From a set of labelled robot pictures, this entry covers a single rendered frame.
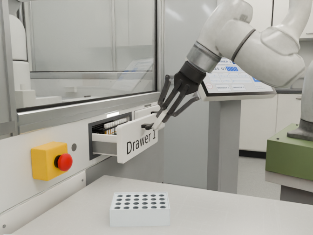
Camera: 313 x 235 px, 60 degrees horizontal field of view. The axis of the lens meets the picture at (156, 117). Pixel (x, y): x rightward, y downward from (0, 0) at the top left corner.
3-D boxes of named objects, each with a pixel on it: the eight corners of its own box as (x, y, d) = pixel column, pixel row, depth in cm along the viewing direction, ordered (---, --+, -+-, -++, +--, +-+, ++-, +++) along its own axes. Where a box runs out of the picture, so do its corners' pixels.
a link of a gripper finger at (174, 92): (183, 81, 81) (179, 79, 81) (162, 111, 84) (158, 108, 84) (186, 81, 84) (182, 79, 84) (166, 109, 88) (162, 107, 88)
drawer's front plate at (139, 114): (162, 126, 136) (162, 104, 135) (138, 138, 110) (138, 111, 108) (159, 126, 137) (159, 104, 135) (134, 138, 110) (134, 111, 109)
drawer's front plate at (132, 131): (157, 141, 104) (157, 113, 102) (122, 164, 77) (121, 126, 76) (153, 141, 105) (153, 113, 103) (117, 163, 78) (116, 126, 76)
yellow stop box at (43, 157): (71, 171, 65) (70, 142, 64) (50, 182, 59) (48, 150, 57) (54, 169, 67) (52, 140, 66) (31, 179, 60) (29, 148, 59)
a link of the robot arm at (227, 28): (189, 36, 75) (228, 63, 72) (224, -17, 70) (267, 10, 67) (199, 42, 85) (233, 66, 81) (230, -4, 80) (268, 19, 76)
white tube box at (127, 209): (167, 206, 64) (167, 191, 64) (170, 225, 56) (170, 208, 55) (114, 207, 64) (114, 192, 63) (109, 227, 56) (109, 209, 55)
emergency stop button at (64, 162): (74, 168, 63) (74, 151, 62) (63, 174, 59) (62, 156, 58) (64, 167, 64) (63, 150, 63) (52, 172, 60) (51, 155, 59)
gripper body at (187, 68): (210, 74, 83) (193, 99, 86) (188, 58, 85) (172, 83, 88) (206, 74, 76) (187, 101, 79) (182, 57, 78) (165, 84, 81)
